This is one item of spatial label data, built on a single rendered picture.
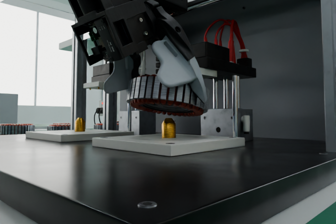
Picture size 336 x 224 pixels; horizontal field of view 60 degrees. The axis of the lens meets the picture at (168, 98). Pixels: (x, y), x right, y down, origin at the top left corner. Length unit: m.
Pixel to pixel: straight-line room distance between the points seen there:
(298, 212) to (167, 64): 0.20
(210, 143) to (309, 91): 0.27
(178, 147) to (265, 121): 0.32
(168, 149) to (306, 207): 0.14
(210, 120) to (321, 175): 0.26
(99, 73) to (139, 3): 0.31
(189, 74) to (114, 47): 0.09
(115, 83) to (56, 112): 5.11
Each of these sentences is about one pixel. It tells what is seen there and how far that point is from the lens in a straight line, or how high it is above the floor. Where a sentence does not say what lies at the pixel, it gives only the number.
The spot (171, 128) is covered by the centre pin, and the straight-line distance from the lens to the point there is 0.40.
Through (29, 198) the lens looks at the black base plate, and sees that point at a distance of 0.21.
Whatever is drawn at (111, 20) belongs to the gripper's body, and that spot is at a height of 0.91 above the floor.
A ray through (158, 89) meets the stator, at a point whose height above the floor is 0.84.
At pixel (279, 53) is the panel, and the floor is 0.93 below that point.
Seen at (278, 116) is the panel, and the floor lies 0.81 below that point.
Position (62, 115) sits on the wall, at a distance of 5.56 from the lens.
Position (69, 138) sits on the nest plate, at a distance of 0.51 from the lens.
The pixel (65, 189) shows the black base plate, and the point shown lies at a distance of 0.18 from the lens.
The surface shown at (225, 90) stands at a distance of 0.52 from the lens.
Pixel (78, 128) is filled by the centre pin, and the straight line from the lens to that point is 0.59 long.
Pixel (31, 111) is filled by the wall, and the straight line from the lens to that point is 5.35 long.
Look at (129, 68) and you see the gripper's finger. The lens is 0.42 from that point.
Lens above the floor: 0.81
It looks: 4 degrees up
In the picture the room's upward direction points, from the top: straight up
